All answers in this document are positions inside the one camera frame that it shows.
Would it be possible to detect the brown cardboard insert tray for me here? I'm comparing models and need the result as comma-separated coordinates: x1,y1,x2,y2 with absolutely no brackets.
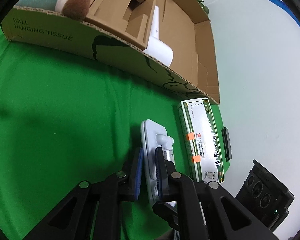
85,0,156,50

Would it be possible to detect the large brown cardboard box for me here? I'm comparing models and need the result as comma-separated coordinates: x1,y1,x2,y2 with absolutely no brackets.
0,0,220,103

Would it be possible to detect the white hair dryer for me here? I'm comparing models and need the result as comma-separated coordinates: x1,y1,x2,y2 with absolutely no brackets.
143,5,173,67

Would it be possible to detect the white folding phone stand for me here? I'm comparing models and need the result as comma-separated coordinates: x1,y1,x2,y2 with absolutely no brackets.
140,119,175,207

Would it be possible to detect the green white medicine box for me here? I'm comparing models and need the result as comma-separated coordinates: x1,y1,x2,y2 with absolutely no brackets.
178,98,224,183

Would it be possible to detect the black clip on table edge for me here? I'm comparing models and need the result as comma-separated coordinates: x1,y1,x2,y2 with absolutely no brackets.
222,127,232,161

